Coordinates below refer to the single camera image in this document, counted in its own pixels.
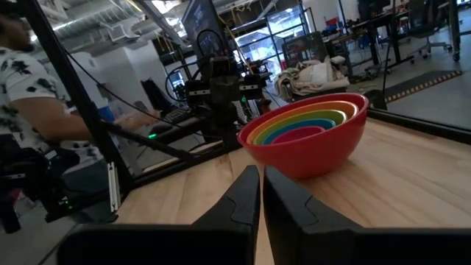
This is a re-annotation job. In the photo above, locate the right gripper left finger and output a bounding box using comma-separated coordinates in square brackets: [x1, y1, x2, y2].
[57, 164, 261, 265]

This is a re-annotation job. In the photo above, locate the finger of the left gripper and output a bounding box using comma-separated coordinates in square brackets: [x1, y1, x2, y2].
[224, 75, 241, 126]
[209, 75, 226, 126]

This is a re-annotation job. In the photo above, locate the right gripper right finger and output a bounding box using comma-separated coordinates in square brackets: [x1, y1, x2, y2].
[263, 165, 471, 265]

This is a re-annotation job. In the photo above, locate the small pink bowl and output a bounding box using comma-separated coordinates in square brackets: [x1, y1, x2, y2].
[270, 125, 327, 145]

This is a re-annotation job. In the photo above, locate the blue bowl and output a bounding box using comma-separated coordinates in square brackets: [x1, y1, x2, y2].
[261, 118, 337, 145]

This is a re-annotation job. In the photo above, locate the green bowl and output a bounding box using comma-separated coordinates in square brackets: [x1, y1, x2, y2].
[253, 109, 349, 146]

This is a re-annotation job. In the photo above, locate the orange bowl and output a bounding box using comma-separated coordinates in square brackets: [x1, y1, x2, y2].
[245, 100, 360, 145]

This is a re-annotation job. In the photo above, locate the black keyboard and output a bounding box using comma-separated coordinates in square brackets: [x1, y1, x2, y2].
[160, 106, 193, 125]

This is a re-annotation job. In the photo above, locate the large red bowl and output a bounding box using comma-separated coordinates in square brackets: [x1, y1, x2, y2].
[237, 92, 369, 180]

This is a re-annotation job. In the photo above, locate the dark monitor panel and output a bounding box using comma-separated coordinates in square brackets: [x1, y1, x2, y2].
[181, 0, 231, 56]

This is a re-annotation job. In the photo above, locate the pile of beige cloth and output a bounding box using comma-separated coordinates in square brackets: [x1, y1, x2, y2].
[274, 54, 350, 102]

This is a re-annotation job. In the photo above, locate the person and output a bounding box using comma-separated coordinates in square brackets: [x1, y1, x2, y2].
[0, 3, 162, 174]

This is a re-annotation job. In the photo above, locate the black office desk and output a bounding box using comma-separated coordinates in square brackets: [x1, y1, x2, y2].
[323, 0, 417, 74]

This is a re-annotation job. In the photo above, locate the black equipment with green light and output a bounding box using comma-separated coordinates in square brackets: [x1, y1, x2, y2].
[0, 145, 82, 235]

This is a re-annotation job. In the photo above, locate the striped edge floor mat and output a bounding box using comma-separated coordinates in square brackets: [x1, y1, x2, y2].
[383, 69, 464, 104]

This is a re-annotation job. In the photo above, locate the office chair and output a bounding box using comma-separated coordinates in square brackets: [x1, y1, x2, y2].
[404, 0, 454, 60]

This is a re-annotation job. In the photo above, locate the black wire cart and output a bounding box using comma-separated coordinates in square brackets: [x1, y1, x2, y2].
[281, 31, 329, 69]

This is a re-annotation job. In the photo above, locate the black aluminium table frame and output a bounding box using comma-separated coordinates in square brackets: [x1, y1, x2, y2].
[16, 0, 471, 222]

